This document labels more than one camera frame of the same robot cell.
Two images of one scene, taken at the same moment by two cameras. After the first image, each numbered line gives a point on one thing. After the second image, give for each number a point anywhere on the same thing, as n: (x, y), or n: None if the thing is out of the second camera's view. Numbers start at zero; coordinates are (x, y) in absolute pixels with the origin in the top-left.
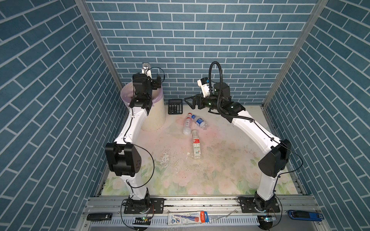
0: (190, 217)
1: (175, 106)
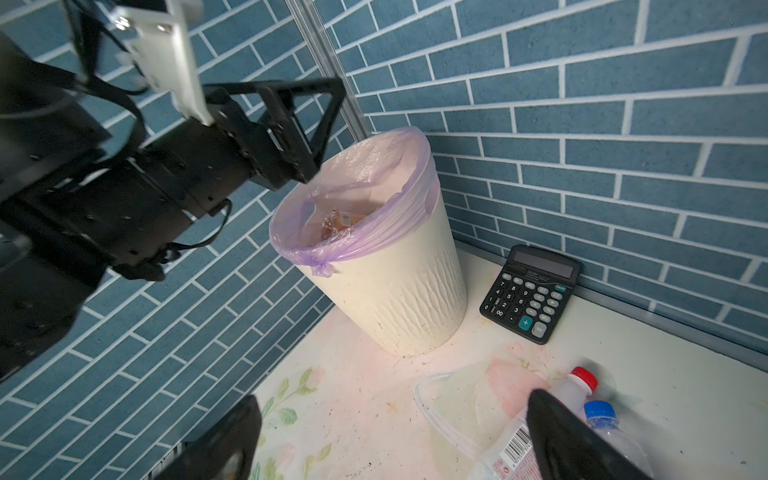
0: None
1: (531, 292)
